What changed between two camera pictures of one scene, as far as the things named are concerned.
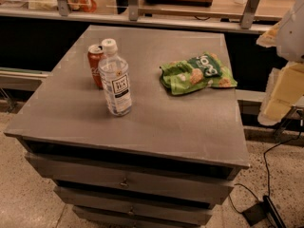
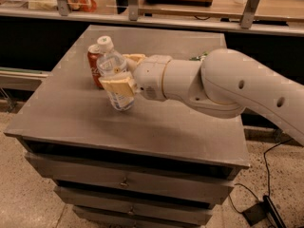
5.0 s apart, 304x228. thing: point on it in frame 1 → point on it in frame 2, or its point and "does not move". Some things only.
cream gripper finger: [270, 37] → [135, 56]
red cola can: [94, 53] does not move
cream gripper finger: [285, 86] → [120, 85]
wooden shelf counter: [242, 9] does not move
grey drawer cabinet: [137, 127] does not move
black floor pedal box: [264, 210] does not move
